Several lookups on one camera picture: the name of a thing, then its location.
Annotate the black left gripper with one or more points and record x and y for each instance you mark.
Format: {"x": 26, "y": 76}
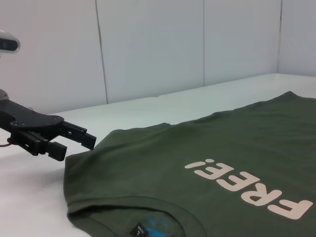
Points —
{"x": 24, "y": 118}

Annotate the dark green FREE T-shirt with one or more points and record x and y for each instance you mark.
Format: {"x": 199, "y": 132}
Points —
{"x": 172, "y": 153}

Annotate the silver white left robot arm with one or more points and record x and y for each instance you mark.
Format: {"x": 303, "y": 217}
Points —
{"x": 3, "y": 95}

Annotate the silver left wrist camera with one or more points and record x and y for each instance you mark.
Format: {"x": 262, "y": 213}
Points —
{"x": 8, "y": 43}

